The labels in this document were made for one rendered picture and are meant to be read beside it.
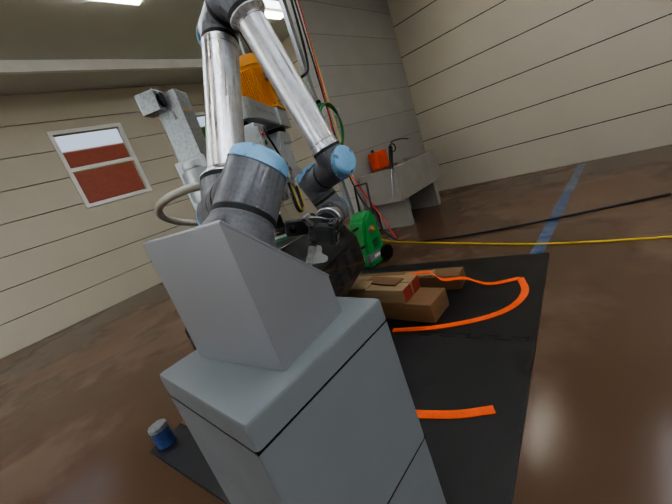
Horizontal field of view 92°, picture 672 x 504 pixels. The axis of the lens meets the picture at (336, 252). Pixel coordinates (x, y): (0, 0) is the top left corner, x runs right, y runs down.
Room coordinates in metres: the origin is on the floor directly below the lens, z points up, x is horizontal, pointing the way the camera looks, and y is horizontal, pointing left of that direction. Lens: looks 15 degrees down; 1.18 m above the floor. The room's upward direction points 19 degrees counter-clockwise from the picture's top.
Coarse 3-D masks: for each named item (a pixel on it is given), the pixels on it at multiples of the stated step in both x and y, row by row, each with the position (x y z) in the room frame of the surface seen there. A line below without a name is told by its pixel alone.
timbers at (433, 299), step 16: (400, 272) 2.63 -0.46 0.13; (448, 272) 2.30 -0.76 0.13; (464, 272) 2.31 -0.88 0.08; (432, 288) 2.10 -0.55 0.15; (448, 288) 2.26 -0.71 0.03; (384, 304) 2.14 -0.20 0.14; (400, 304) 2.04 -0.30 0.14; (416, 304) 1.95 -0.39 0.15; (432, 304) 1.90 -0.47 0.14; (448, 304) 2.03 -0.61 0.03; (416, 320) 1.98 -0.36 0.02; (432, 320) 1.89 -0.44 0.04
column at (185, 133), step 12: (168, 96) 2.71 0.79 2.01; (180, 96) 2.76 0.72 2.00; (168, 108) 2.71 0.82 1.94; (180, 108) 2.70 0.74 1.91; (192, 108) 2.87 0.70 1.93; (168, 120) 2.72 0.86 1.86; (180, 120) 2.71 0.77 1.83; (192, 120) 2.79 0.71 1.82; (168, 132) 2.73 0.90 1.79; (180, 132) 2.71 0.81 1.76; (192, 132) 2.70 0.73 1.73; (180, 144) 2.72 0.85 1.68; (192, 144) 2.70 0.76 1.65; (204, 144) 2.82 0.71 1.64; (180, 156) 2.73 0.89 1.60; (192, 156) 2.71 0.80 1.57
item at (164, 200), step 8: (192, 184) 1.23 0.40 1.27; (176, 192) 1.24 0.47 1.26; (184, 192) 1.23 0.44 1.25; (160, 200) 1.27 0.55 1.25; (168, 200) 1.26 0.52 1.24; (160, 208) 1.31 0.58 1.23; (160, 216) 1.38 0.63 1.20; (168, 216) 1.45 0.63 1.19; (176, 224) 1.51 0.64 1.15; (184, 224) 1.54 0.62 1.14; (192, 224) 1.57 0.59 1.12
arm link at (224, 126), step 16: (208, 16) 1.13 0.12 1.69; (208, 32) 1.12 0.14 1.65; (224, 32) 1.13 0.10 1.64; (208, 48) 1.11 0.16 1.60; (224, 48) 1.11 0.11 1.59; (208, 64) 1.09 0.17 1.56; (224, 64) 1.08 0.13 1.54; (208, 80) 1.07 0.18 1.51; (224, 80) 1.06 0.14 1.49; (240, 80) 1.12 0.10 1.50; (208, 96) 1.05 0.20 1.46; (224, 96) 1.04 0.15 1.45; (240, 96) 1.09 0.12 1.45; (208, 112) 1.03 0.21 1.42; (224, 112) 1.02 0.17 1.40; (240, 112) 1.06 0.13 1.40; (208, 128) 1.01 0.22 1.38; (224, 128) 0.99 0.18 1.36; (240, 128) 1.03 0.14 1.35; (208, 144) 0.99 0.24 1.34; (224, 144) 0.97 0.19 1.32; (208, 160) 0.98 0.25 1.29; (224, 160) 0.95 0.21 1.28; (208, 176) 0.92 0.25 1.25; (208, 192) 0.88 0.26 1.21; (208, 208) 0.87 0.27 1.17
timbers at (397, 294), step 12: (372, 276) 2.45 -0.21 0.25; (384, 276) 2.36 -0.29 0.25; (396, 276) 2.28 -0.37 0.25; (408, 276) 2.20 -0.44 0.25; (372, 288) 2.21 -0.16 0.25; (384, 288) 2.14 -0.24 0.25; (396, 288) 2.07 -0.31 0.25; (408, 288) 2.07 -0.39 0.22; (384, 300) 2.13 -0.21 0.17; (396, 300) 2.06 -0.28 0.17; (408, 300) 2.04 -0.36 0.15
